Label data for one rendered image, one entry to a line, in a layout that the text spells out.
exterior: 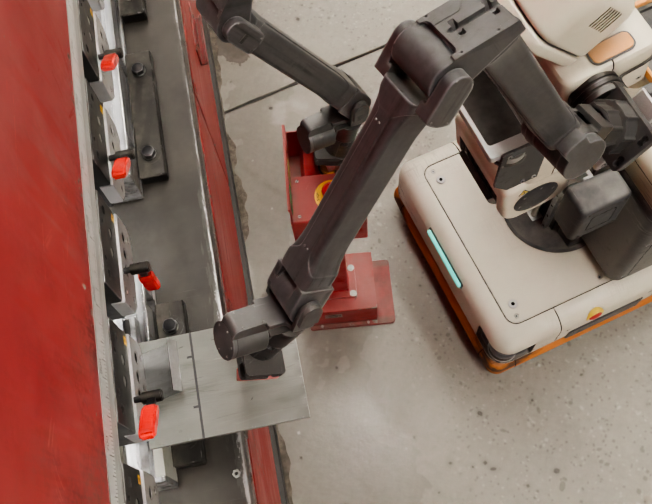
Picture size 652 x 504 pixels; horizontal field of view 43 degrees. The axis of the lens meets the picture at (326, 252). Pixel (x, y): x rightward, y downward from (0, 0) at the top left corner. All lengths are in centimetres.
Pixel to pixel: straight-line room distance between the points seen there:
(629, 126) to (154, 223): 89
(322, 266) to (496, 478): 138
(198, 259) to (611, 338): 134
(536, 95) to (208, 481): 84
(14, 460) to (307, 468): 162
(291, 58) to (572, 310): 111
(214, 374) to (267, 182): 132
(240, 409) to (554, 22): 76
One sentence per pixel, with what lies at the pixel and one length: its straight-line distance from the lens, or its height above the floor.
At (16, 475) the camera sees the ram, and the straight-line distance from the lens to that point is 80.
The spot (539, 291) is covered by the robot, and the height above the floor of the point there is 28.
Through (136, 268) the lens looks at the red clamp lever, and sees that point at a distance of 129.
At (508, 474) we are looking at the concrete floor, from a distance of 237.
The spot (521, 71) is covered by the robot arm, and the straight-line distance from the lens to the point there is 104.
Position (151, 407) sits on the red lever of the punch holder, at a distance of 118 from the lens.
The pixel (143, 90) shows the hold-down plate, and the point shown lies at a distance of 176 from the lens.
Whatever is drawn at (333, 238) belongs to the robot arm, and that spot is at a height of 136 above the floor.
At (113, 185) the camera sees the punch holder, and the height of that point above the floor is 117.
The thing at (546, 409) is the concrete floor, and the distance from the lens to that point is 242.
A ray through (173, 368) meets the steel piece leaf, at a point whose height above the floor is 106.
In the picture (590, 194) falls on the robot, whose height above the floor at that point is 75.
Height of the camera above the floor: 232
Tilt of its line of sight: 68 degrees down
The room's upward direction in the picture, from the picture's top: 9 degrees counter-clockwise
